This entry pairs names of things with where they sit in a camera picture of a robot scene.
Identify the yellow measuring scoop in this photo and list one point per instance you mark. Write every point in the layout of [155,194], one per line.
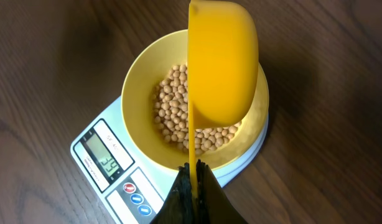
[222,56]

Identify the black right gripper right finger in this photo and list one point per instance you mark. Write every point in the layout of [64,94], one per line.
[213,206]

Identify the white digital kitchen scale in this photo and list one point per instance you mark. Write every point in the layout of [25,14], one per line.
[131,188]

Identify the yellow bowl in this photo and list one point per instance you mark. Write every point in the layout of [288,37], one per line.
[150,67]

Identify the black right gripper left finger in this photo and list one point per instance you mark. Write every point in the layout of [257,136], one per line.
[178,206]

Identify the soybeans in bowl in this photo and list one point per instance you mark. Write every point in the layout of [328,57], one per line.
[171,116]

